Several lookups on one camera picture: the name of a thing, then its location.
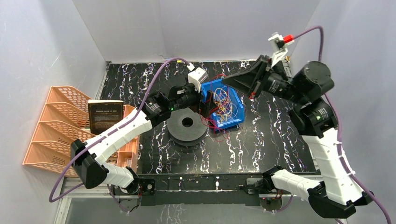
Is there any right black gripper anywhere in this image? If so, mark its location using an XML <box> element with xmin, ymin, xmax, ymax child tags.
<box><xmin>221</xmin><ymin>55</ymin><xmax>306</xmax><ymax>105</ymax></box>

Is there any black cable spool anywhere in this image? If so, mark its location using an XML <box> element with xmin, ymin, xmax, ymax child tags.
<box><xmin>167</xmin><ymin>108</ymin><xmax>208</xmax><ymax>147</ymax></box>

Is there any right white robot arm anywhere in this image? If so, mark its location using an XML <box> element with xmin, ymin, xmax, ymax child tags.
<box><xmin>221</xmin><ymin>56</ymin><xmax>371</xmax><ymax>219</ymax></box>

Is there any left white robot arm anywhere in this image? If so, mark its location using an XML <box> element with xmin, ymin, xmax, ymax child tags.
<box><xmin>71</xmin><ymin>84</ymin><xmax>216</xmax><ymax>194</ymax></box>

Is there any blue plastic bin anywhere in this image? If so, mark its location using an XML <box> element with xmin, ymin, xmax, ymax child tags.
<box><xmin>201</xmin><ymin>79</ymin><xmax>245</xmax><ymax>131</ymax></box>

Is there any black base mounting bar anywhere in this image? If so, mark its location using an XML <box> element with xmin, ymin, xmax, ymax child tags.
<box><xmin>110</xmin><ymin>173</ymin><xmax>291</xmax><ymax>207</ymax></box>

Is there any orange compartment organizer tray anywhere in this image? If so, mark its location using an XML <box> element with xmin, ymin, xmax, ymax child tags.
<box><xmin>116</xmin><ymin>105</ymin><xmax>141</xmax><ymax>173</ymax></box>

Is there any dark book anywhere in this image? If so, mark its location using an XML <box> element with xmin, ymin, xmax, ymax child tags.
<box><xmin>87</xmin><ymin>99</ymin><xmax>124</xmax><ymax>135</ymax></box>

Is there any orange mesh file rack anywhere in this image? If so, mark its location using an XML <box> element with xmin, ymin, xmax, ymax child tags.
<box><xmin>22</xmin><ymin>86</ymin><xmax>95</xmax><ymax>174</ymax></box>

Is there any colourful wire bundle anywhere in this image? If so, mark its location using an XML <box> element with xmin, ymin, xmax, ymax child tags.
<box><xmin>210</xmin><ymin>86</ymin><xmax>240</xmax><ymax>123</ymax></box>

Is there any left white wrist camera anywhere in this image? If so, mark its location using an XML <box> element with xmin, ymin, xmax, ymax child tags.
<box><xmin>187</xmin><ymin>63</ymin><xmax>208</xmax><ymax>92</ymax></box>

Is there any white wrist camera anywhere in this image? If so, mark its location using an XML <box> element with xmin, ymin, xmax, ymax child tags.
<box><xmin>268</xmin><ymin>32</ymin><xmax>294</xmax><ymax>68</ymax></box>
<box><xmin>187</xmin><ymin>63</ymin><xmax>208</xmax><ymax>92</ymax></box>

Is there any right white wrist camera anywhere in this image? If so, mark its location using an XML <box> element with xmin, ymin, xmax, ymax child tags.
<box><xmin>268</xmin><ymin>32</ymin><xmax>294</xmax><ymax>68</ymax></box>

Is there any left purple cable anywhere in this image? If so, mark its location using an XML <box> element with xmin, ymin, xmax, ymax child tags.
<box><xmin>49</xmin><ymin>57</ymin><xmax>194</xmax><ymax>203</ymax></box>

